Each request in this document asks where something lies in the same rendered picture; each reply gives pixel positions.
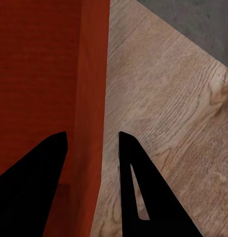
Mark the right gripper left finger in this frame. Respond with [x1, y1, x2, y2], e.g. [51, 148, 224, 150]
[0, 131, 68, 237]

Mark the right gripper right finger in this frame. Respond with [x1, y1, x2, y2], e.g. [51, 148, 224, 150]
[119, 130, 203, 237]

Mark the storage box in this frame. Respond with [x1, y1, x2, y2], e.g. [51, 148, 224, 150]
[0, 0, 110, 237]

